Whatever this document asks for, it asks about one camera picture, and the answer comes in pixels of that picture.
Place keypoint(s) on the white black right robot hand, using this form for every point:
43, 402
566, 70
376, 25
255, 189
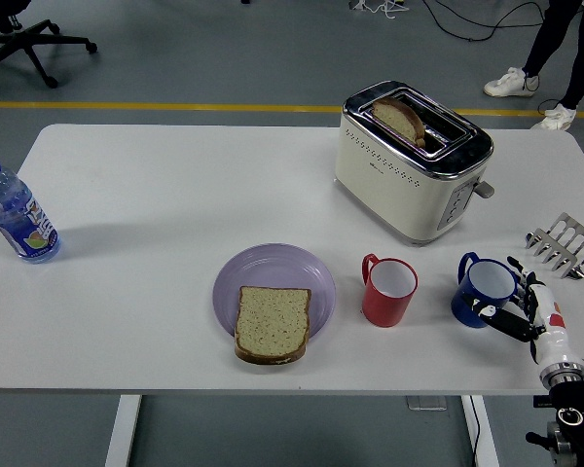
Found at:
550, 335

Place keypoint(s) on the blue enamel cup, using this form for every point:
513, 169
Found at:
464, 311

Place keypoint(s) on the red enamel cup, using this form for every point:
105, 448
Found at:
384, 309

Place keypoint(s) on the upright bread slice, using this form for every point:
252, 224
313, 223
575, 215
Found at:
396, 119

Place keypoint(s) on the flat bread slice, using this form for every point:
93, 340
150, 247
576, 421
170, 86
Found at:
272, 323

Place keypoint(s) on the black table control panel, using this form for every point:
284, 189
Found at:
542, 402

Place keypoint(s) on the metal toast rack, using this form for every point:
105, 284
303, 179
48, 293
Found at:
567, 240

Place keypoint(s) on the white table leg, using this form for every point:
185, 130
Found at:
489, 438
122, 433

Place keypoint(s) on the cream chrome toaster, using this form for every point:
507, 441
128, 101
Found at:
384, 194

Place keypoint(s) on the purple plate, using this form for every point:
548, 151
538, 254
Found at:
272, 265

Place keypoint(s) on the person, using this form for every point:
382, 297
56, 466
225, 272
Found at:
550, 34

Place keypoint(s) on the blue-capped water bottle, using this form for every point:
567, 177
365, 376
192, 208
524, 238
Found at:
19, 214

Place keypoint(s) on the black office chair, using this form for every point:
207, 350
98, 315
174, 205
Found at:
26, 41

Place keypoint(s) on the clear bracket under table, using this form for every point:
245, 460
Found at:
426, 404

